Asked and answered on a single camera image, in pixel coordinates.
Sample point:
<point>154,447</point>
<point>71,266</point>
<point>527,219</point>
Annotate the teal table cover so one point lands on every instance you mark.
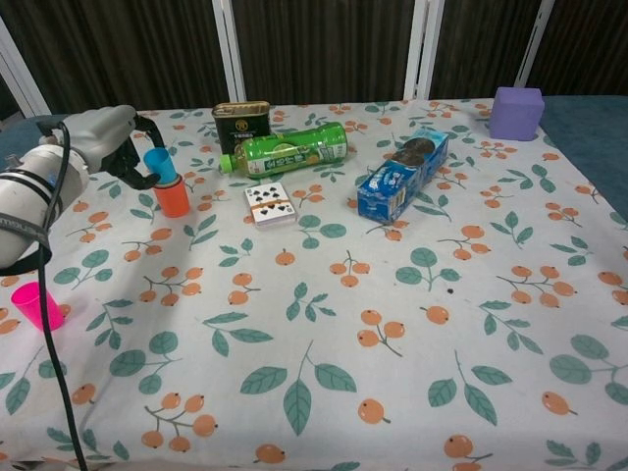
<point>589,132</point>

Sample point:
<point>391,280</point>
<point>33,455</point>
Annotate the orange plastic cup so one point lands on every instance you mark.
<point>172,203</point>

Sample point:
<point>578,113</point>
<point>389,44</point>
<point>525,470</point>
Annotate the black rectangular tin can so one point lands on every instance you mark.
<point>235,125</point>

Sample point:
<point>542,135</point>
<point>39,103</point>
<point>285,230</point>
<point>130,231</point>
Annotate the white metal frame post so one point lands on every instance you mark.
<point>532,44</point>
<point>230,54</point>
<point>22,73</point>
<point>422,49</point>

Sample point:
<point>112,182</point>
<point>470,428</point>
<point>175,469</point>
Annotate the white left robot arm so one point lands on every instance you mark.
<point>29,201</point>

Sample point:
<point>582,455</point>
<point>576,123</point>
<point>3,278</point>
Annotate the pink plastic cup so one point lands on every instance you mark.
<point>27,304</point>

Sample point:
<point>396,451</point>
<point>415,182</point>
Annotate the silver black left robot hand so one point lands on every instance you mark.
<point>100,132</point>

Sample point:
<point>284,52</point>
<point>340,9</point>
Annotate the floral fruit print tablecloth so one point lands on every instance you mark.
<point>314,304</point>

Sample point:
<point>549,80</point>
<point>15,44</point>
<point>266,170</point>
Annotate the light blue plastic cup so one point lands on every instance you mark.
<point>162,164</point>

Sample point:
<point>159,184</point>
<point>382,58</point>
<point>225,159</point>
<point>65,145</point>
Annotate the blue cookie package box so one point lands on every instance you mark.
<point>392,189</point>

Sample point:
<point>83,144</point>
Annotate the purple foam cube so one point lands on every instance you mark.
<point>515,115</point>

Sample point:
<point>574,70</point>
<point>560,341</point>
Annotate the green tea plastic bottle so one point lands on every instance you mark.
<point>289,152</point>

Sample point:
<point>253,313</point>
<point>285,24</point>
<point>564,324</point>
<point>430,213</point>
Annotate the deck of playing cards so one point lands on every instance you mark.
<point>270,203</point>

